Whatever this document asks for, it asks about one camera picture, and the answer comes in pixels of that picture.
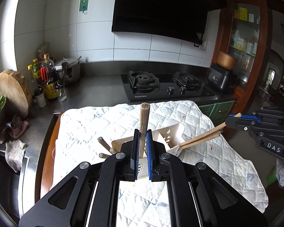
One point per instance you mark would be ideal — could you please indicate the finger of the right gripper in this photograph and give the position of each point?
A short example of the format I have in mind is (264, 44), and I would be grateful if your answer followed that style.
(238, 123)
(245, 117)

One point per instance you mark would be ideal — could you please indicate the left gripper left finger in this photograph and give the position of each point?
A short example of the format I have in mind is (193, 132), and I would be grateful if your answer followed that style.
(88, 195)

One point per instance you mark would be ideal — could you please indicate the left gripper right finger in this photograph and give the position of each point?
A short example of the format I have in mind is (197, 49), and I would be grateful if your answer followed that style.
(197, 195)

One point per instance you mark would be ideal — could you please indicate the light bamboo chopstick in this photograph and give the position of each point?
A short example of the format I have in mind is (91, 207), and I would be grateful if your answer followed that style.
(201, 140)
(219, 128)

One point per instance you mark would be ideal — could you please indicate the dark wooden chopstick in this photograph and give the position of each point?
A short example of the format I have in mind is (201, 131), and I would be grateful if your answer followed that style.
(103, 156)
(112, 151)
(104, 143)
(144, 118)

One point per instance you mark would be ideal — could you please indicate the black countertop appliance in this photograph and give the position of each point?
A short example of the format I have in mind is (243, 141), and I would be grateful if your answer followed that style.
(222, 79)

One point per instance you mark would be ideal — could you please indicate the white plastic utensil holder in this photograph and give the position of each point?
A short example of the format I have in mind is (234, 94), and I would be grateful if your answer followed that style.
(165, 139)

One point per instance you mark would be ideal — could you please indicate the grey dish rag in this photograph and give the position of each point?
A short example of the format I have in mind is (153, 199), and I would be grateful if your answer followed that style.
(14, 154)

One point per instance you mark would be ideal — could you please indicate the wooden glass door cabinet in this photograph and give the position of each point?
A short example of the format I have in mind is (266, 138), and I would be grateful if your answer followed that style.
(245, 33)

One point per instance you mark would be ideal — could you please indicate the small white seasoning jar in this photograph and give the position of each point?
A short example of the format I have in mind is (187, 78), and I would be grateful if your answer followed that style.
(39, 95)

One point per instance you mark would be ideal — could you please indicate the black gas stove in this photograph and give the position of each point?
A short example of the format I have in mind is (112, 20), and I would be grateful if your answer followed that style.
(145, 86)

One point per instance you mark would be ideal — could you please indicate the dark soy sauce bottle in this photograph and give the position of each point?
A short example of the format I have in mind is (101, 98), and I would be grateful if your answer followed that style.
(49, 78)

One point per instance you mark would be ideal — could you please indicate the black range hood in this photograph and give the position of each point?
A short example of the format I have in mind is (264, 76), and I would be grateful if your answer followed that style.
(179, 19)

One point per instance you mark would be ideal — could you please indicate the steel pressure cooker pot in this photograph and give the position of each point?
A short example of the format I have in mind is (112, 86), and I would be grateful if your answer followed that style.
(69, 70)

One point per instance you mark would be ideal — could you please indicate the round wooden cutting board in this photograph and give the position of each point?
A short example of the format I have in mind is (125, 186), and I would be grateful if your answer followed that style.
(16, 88)

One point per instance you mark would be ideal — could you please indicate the yellow cap oil bottle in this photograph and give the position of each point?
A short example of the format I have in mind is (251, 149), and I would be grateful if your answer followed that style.
(36, 69)

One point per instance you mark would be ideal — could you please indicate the white wall socket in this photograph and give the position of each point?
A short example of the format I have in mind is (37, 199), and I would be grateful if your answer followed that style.
(203, 46)

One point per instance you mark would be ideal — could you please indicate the green wall sticker hook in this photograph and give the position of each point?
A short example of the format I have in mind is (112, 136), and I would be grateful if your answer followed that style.
(83, 6)

